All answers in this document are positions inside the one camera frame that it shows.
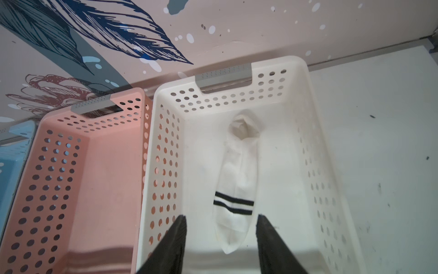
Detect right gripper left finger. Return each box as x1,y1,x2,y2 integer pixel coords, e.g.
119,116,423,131
136,215,187,274

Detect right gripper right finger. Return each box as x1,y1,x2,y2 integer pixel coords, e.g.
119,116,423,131
255,215,308,274

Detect white sock two black stripes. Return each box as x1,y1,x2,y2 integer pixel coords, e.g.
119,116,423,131
213,114,260,254

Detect white plastic basket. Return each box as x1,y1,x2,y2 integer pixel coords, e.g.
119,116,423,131
136,56,366,274

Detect pink plastic basket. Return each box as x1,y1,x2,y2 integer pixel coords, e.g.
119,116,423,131
1,88,152,274

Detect blue plastic basket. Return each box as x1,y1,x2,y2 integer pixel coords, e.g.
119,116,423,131
0,121,37,236

